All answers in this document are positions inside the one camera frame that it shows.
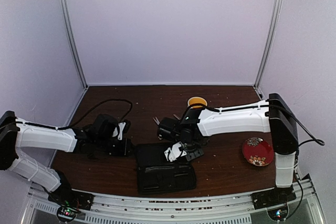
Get silver straight hair scissors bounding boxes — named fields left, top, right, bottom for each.
left=153, top=117, right=163, bottom=141

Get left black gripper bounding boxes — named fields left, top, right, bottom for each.
left=96, top=136, right=138, bottom=157

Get right aluminium corner post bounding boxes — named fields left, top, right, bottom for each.
left=254, top=0, right=283, bottom=92

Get white floral mug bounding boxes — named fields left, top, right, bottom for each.
left=187, top=97, right=207, bottom=109

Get left aluminium corner post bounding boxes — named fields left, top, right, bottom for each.
left=60, top=0, right=88, bottom=89

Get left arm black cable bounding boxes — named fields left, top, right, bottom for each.
left=15, top=99, right=133, bottom=132

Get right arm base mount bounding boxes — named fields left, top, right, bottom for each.
left=251, top=185, right=297, bottom=210

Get aluminium front rail frame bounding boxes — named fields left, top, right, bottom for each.
left=19, top=179, right=327, bottom=223

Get aluminium corner post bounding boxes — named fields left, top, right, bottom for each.
left=254, top=0, right=283, bottom=92
left=60, top=0, right=88, bottom=89

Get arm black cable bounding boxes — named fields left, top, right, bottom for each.
left=15, top=99, right=133, bottom=132
left=188, top=99, right=326, bottom=209

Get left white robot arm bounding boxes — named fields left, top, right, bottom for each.
left=1, top=111, right=133, bottom=205

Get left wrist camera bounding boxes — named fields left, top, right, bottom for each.
left=112, top=120, right=131, bottom=141

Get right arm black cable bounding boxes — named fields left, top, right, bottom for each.
left=188, top=99, right=326, bottom=209

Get black zippered tool case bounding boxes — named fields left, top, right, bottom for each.
left=135, top=143, right=196, bottom=195

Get red floral plate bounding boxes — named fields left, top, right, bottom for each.
left=241, top=137, right=274, bottom=167

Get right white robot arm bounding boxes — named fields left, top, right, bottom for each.
left=154, top=93, right=299, bottom=204

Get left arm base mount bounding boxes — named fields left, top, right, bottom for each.
left=48, top=182, right=94, bottom=210

